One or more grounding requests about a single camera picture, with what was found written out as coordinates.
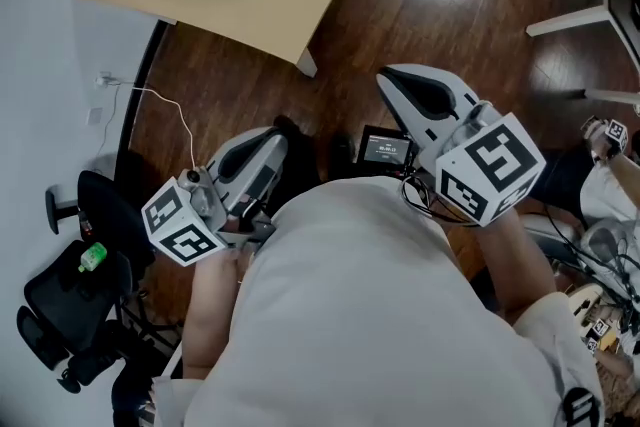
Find round beige table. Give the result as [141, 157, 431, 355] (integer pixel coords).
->
[567, 283, 626, 356]

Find dark table white legs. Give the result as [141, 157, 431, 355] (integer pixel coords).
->
[527, 0, 640, 106]

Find black bag pile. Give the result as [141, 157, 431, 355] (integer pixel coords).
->
[110, 364, 156, 427]

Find person in white shirt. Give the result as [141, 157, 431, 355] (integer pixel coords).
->
[149, 175, 606, 427]

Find green plastic bottle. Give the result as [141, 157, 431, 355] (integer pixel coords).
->
[77, 242, 109, 274]

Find black screen device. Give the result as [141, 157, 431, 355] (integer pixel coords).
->
[355, 124, 419, 166]

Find person's right black shoe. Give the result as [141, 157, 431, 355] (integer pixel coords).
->
[327, 133, 359, 181]

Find person's right forearm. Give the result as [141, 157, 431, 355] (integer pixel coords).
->
[474, 209, 559, 324]

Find black office chair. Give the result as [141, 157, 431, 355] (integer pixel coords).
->
[16, 169, 181, 394]

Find person's left forearm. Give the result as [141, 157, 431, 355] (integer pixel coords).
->
[181, 247, 256, 379]

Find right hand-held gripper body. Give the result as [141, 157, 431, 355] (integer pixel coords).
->
[417, 100, 547, 229]

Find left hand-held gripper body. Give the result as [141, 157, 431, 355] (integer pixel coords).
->
[141, 167, 277, 268]

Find white cable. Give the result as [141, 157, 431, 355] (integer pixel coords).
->
[94, 77, 197, 171]

